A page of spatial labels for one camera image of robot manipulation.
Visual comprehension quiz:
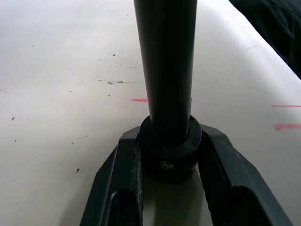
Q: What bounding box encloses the black hand pump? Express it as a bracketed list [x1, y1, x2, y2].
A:
[132, 0, 203, 185]

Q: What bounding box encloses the dark clothed person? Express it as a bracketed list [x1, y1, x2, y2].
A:
[229, 0, 301, 80]

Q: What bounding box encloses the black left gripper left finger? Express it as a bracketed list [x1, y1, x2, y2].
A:
[79, 126, 144, 226]

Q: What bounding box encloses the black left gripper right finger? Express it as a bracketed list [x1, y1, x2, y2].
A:
[197, 123, 295, 226]

